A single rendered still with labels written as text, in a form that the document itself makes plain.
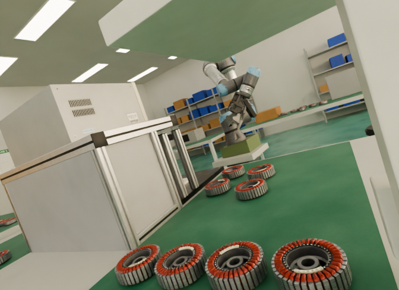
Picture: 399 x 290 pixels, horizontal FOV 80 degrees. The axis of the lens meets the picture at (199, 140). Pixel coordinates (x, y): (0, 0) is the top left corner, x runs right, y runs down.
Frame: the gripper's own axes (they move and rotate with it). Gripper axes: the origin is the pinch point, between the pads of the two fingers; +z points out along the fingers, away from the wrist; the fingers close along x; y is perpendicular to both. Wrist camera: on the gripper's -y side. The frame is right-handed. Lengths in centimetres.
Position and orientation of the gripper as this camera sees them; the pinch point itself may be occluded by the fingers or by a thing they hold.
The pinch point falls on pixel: (234, 129)
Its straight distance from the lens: 136.7
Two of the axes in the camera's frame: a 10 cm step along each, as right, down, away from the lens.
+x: 1.9, 1.5, -9.7
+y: -9.1, -3.5, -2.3
